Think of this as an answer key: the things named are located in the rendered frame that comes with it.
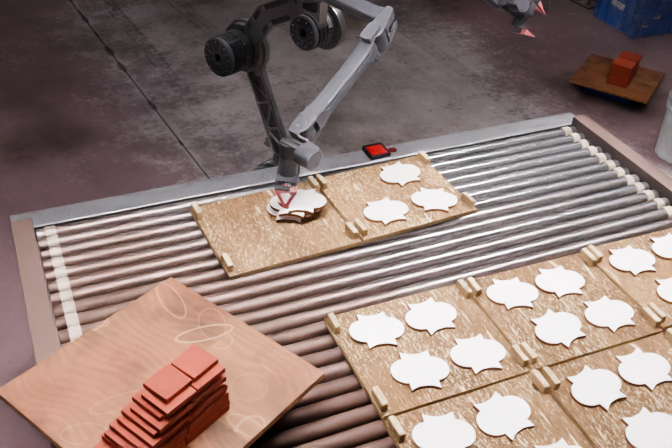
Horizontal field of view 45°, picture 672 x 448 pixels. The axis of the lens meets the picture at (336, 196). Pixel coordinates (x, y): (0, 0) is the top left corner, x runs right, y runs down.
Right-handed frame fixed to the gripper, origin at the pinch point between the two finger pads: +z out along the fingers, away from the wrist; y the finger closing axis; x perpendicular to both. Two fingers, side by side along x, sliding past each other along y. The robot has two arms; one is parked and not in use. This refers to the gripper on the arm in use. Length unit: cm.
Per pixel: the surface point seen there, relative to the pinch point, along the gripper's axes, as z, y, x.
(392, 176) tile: 3.4, 23.2, -33.0
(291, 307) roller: 8.5, -39.7, -5.4
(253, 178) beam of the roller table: 7.6, 21.2, 12.6
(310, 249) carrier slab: 5.9, -16.8, -8.8
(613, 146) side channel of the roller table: 1, 53, -113
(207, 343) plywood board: -3, -68, 12
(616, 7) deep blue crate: 69, 405, -219
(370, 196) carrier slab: 4.9, 12.4, -25.9
